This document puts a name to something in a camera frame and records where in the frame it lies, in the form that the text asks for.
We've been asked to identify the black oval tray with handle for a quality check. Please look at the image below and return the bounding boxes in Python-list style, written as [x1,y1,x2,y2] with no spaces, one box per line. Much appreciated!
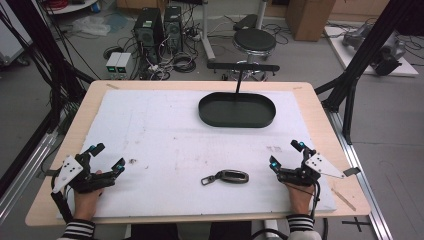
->
[197,62,281,129]

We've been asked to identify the slim black computer tower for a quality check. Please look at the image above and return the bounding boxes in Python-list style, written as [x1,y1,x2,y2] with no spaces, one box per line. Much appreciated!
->
[163,5,184,54]

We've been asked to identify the person's left hand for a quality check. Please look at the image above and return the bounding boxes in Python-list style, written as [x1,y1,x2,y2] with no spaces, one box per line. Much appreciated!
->
[73,188,105,222]

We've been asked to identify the aluminium rail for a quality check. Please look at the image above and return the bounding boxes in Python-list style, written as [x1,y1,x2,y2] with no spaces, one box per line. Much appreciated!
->
[324,108,395,240]
[0,131,59,223]

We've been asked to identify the white foam board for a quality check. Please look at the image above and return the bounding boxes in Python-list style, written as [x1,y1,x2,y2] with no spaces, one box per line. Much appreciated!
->
[56,88,338,220]

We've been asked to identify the white floor board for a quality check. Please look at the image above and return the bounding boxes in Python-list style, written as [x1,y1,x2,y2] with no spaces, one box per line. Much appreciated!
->
[323,25,420,78]

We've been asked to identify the large black computer tower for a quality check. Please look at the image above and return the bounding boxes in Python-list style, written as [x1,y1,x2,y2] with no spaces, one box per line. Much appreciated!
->
[133,7,166,65]

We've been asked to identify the brown cardboard box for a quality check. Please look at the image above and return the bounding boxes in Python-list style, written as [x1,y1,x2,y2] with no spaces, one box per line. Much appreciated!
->
[285,0,337,43]

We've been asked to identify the thin wooden stick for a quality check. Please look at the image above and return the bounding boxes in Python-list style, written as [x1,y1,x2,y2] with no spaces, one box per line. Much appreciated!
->
[330,187,357,212]

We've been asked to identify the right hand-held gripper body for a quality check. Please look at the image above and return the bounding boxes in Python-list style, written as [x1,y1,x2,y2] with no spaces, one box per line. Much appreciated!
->
[277,148,346,187]

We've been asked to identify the clear plastic bag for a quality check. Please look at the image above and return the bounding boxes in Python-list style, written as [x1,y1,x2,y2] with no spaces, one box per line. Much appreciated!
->
[68,14,112,37]

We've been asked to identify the black round stool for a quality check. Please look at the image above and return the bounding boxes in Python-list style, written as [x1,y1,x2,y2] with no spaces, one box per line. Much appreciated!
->
[232,27,278,82]

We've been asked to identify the black metal frame strut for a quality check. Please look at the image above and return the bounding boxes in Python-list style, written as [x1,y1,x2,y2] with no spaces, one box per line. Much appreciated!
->
[314,0,424,146]
[0,0,96,134]

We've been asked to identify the white metal table leg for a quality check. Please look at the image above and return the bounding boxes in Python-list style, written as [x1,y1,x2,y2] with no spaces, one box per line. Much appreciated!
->
[199,0,217,62]

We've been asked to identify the grey device on floor board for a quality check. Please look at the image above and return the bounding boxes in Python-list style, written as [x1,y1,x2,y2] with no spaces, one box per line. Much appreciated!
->
[341,23,408,77]

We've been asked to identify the coiled black floor cables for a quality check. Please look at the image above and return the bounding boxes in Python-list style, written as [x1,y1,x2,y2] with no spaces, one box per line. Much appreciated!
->
[171,53,198,74]

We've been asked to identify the person's right hand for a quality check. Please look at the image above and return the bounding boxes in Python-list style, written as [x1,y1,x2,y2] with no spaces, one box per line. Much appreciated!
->
[284,182,316,216]

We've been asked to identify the dark key fob with clip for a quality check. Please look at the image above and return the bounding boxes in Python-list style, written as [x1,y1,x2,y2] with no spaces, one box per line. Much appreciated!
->
[200,169,250,186]

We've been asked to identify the right hand-held gripper cable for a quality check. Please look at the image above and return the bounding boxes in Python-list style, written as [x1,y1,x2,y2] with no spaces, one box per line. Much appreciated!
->
[309,179,330,240]

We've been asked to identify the small white power box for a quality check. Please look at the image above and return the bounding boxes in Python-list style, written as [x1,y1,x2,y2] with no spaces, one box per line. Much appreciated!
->
[105,51,122,77]
[115,52,133,78]

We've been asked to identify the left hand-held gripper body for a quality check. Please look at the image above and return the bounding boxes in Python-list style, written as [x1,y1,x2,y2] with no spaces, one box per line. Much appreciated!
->
[51,151,117,194]

